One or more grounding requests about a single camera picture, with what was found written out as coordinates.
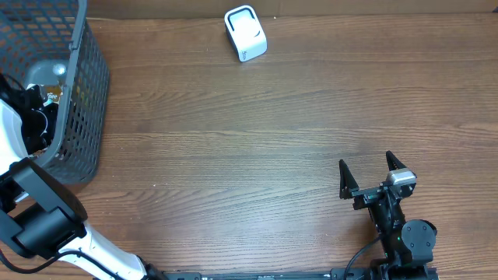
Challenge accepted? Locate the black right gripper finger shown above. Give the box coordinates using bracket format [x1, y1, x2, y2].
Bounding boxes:
[339, 159, 359, 199]
[386, 150, 406, 171]

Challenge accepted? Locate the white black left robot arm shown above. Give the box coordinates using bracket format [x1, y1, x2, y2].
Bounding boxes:
[1, 75, 165, 279]

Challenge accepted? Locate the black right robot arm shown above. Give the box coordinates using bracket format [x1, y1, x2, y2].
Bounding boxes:
[331, 151, 439, 280]

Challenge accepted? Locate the white barcode scanner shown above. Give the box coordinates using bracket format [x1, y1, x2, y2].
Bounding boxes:
[224, 5, 268, 62]

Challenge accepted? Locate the grey plastic mesh basket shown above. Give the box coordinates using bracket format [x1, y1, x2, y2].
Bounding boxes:
[1, 0, 110, 184]

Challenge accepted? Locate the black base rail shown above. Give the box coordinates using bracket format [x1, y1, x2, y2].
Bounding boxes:
[161, 268, 440, 280]

